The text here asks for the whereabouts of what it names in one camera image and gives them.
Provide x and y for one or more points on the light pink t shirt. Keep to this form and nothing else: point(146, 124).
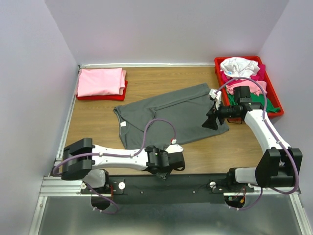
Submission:
point(253, 87)

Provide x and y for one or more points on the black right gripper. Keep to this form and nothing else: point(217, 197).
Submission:
point(210, 123)

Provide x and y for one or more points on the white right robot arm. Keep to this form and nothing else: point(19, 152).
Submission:
point(279, 166)

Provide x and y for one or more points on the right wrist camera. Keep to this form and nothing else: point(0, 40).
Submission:
point(216, 96)

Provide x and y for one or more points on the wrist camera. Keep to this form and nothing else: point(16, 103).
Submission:
point(174, 148)
point(216, 96)

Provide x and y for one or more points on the folded pink t shirt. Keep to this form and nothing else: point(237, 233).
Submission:
point(101, 82)

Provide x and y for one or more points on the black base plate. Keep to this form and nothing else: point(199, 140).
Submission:
point(176, 189)

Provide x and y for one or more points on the red plastic bin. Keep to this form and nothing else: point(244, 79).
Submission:
point(271, 94)

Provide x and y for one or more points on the grey t shirt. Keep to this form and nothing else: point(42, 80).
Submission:
point(171, 115)

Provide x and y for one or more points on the magenta t shirt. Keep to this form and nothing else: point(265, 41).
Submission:
point(258, 77)

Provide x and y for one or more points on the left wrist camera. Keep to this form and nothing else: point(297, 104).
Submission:
point(174, 148)

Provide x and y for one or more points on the folded red t shirt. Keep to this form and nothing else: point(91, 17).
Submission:
point(116, 97)

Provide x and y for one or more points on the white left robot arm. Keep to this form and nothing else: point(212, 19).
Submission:
point(86, 161)

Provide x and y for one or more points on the green t shirt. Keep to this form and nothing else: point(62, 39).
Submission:
point(257, 98)

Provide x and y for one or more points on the white t shirt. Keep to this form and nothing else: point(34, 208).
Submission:
point(238, 67)

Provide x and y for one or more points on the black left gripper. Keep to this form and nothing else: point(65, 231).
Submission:
point(164, 176)

